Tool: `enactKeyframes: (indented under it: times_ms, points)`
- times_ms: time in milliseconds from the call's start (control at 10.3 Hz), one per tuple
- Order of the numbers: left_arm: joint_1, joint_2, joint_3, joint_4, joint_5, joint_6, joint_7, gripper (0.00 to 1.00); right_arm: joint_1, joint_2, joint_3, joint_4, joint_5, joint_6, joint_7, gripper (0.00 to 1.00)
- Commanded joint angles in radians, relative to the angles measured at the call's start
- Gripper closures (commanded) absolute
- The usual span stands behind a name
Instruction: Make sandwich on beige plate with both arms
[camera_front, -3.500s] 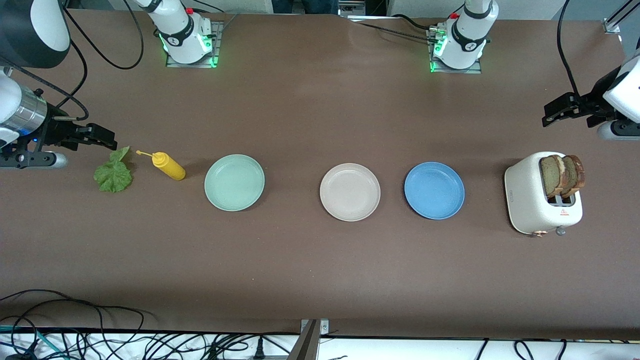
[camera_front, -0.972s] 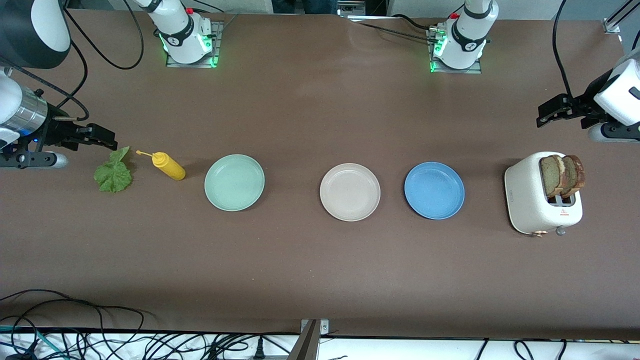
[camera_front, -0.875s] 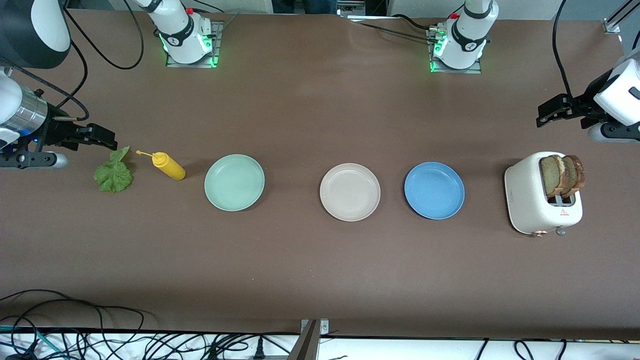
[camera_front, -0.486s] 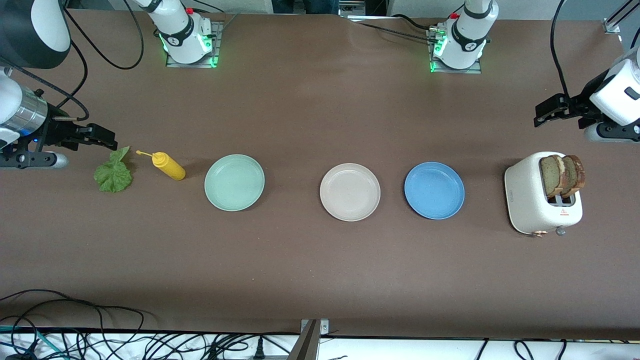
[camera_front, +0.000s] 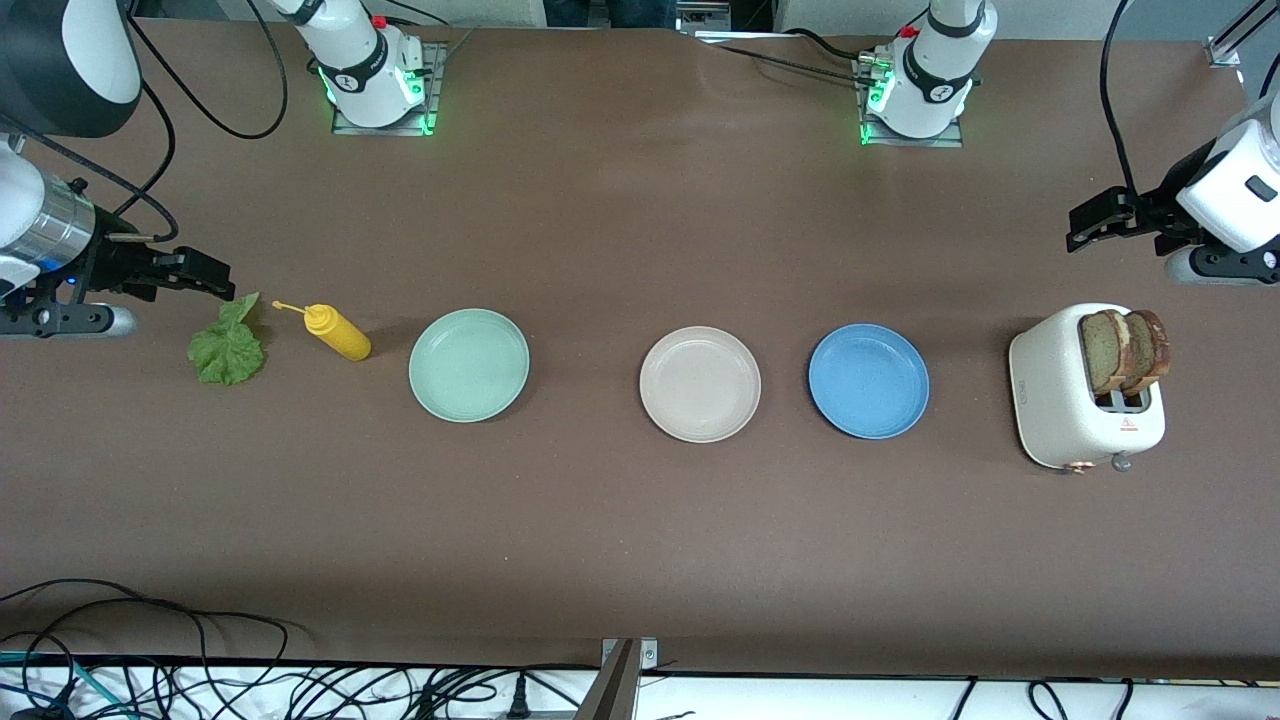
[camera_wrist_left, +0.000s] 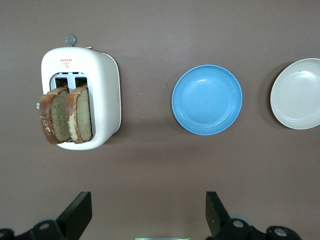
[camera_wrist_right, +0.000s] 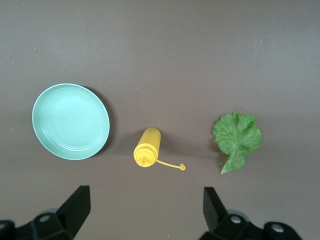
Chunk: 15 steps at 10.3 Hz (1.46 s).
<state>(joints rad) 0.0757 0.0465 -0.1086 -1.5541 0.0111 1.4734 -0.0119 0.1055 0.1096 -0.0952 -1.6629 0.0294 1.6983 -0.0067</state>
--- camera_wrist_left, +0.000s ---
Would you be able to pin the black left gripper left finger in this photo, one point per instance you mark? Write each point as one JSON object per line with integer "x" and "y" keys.
{"x": 75, "y": 215}

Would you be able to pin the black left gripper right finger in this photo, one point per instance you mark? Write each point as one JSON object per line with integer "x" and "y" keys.
{"x": 217, "y": 215}

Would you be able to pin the brown toast bread slice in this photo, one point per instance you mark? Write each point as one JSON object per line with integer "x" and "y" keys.
{"x": 83, "y": 115}
{"x": 58, "y": 117}

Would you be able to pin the blue plate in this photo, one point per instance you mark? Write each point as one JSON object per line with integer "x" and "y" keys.
{"x": 207, "y": 100}

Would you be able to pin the beige plate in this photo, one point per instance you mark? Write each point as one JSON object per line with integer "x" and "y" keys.
{"x": 297, "y": 95}

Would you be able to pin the white toaster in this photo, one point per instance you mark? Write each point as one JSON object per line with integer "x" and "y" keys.
{"x": 102, "y": 75}

